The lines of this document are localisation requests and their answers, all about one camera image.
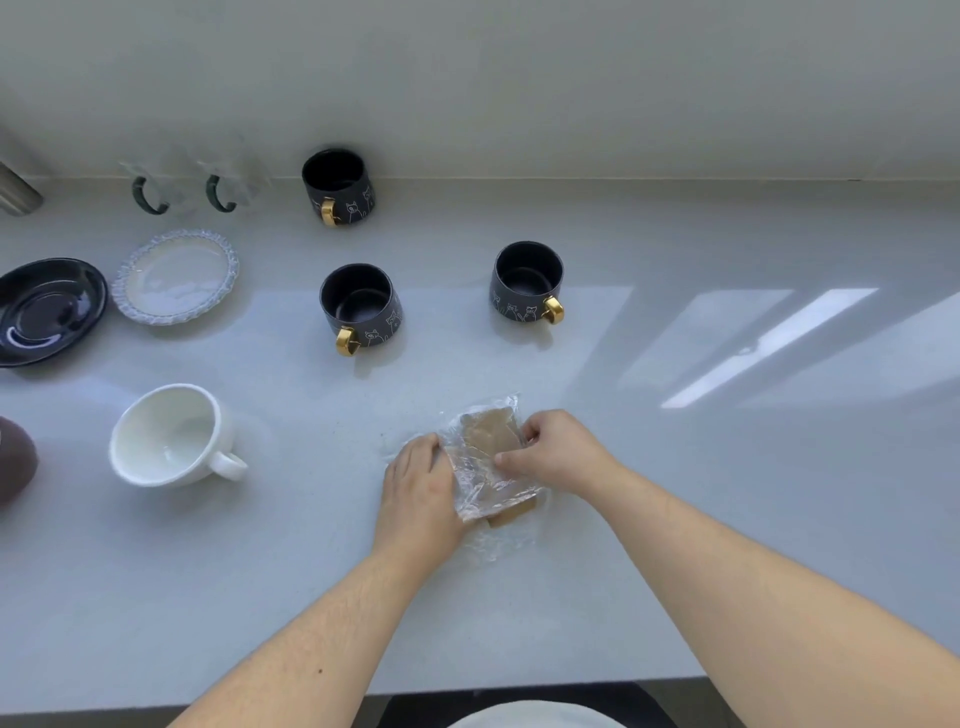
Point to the person's left hand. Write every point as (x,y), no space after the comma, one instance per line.
(416,502)

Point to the person's right hand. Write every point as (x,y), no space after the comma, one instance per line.
(566,457)

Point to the person's right thumb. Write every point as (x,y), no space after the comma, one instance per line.
(517,463)

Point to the person's left thumb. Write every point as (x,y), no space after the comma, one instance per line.
(452,487)

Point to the clear plastic wrapper bag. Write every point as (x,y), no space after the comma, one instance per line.
(480,480)

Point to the person's right forearm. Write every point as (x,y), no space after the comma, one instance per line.
(765,600)

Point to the person's left forearm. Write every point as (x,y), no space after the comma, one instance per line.
(322,637)

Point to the wooden coaster piece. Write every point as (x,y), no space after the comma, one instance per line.
(491,439)

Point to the black seat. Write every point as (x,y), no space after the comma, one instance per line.
(405,709)

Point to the white plate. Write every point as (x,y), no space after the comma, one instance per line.
(536,716)

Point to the white ceramic cup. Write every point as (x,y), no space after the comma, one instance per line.
(169,439)

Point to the clear ruffled glass saucer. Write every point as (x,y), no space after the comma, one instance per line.
(176,276)

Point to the brown round object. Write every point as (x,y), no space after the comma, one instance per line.
(15,461)

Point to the black glossy saucer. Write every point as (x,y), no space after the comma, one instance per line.
(45,311)

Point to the grey metal cylinder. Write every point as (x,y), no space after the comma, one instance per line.
(16,191)

